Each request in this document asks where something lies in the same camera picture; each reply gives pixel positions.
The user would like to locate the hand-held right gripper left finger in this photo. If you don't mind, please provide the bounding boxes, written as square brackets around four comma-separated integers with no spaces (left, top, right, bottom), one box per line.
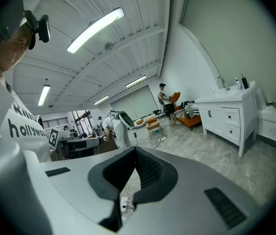
[40,146,139,233]

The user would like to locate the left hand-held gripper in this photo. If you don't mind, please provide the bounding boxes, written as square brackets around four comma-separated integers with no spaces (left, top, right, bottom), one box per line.
[48,128,104,161]

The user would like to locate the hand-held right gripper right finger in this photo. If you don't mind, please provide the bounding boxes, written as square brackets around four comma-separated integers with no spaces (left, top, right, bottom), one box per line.
[122,146,263,235]

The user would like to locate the white drawer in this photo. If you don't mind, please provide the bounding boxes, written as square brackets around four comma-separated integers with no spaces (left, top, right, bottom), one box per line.
[222,108,241,127]
[223,125,241,145]

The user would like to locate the white box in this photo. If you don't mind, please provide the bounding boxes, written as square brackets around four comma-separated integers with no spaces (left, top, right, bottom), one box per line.
[255,87,276,144]

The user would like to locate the long ceiling light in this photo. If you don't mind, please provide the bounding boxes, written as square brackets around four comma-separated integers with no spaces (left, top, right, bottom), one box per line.
[66,7,125,54]
[93,95,110,106]
[125,75,147,88]
[37,84,51,107]

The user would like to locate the orange sofa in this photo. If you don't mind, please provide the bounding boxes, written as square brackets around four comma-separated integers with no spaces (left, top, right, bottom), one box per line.
[174,104,202,132]

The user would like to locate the wooden side table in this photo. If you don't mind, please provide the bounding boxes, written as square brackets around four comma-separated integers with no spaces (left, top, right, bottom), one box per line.
[145,120,163,140]

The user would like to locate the black white patterned cloth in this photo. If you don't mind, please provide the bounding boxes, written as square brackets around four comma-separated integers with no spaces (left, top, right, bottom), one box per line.
[181,100,200,118]

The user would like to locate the orange pillow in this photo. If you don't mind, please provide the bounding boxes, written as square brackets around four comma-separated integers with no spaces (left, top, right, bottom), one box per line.
[171,91,182,103]

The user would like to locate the chrome faucet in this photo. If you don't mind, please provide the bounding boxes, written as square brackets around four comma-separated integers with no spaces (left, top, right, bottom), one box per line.
[216,76,230,92]

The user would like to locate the black soap dispenser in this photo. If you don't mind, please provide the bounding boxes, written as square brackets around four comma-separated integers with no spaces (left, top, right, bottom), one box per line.
[240,73,250,90]

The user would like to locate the person's head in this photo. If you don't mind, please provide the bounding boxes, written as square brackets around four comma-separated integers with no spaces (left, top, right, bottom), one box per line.
[0,21,35,79]

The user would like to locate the black head-mounted camera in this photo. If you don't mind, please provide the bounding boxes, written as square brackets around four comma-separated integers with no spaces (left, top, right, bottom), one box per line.
[24,10,51,50]

